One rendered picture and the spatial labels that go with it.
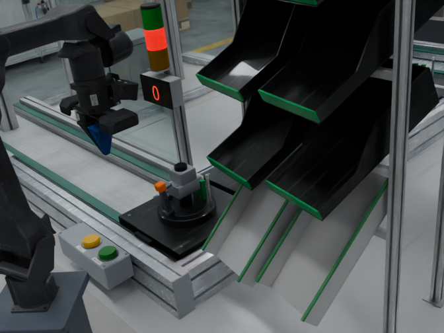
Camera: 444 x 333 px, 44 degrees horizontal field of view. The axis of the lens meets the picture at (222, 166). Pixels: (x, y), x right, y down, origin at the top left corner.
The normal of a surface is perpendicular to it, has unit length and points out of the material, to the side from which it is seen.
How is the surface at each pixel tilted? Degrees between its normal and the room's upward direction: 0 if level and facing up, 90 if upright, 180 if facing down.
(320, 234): 45
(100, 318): 0
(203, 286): 90
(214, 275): 90
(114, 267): 90
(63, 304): 0
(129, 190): 0
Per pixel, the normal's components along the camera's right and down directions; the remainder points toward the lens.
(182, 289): 0.67, 0.28
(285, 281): -0.67, -0.40
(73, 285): -0.11, -0.88
